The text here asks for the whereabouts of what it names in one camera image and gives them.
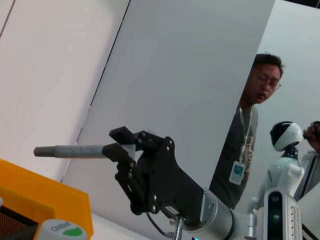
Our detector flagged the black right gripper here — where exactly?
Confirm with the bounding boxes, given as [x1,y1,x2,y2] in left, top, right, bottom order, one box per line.
[101,126,205,224]

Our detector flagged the grey marker pen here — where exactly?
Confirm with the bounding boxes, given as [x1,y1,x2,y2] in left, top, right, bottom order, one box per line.
[33,144,137,160]

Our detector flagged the clear water bottle green label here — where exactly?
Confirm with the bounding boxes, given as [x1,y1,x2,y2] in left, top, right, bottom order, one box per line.
[36,218,89,240]

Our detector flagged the black mesh pen holder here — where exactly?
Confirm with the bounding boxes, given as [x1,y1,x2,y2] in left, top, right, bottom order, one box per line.
[0,204,40,240]

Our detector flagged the bystander hand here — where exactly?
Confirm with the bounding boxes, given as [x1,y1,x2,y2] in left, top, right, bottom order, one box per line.
[303,121,320,148]

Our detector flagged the yellow plastic bin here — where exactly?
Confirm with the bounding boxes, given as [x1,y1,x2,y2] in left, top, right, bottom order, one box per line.
[0,158,95,238]

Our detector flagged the man with glasses grey shirt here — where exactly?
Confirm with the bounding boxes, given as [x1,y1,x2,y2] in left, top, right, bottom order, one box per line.
[209,52,285,210]

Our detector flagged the small white humanoid robot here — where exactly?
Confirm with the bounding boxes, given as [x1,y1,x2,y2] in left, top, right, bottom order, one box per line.
[248,121,306,211]

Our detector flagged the right gripper cable with plug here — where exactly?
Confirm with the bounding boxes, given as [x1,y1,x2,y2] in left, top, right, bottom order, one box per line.
[145,211,186,240]

